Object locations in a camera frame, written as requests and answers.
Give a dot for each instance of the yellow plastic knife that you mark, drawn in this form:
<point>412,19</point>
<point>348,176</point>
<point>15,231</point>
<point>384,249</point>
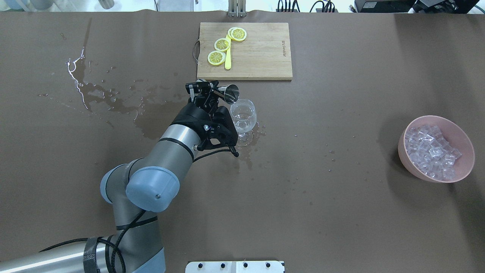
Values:
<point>228,53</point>

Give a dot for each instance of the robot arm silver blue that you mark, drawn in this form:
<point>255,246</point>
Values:
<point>141,189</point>

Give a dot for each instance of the pink bowl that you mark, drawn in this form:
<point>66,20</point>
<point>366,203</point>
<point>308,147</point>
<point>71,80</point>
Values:
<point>454,135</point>

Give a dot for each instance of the middle lemon slice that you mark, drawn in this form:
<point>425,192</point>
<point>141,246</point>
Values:
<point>222,44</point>

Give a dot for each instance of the steel double jigger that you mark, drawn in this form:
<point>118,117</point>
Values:
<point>228,93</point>

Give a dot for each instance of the clear wine glass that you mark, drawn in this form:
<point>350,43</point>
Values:
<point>244,118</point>

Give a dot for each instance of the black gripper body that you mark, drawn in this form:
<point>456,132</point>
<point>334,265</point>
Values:
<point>191,113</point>

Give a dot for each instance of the pile of clear ice cubes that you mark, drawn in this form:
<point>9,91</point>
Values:
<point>431,153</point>

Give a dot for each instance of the far lemon slice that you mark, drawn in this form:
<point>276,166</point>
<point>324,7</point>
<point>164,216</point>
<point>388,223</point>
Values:
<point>237,34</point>

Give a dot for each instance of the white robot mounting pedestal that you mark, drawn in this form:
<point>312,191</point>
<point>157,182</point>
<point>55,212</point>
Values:
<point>243,266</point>

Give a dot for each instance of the lemon slice near handle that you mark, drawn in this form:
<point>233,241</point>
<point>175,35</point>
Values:
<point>216,58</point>

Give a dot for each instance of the aluminium frame post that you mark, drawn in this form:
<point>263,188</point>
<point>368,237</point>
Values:
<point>237,8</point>

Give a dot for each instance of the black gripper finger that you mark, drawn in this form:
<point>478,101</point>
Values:
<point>212,97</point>
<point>198,89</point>

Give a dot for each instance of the wooden cutting board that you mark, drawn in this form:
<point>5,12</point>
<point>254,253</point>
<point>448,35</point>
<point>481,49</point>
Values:
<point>264,55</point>

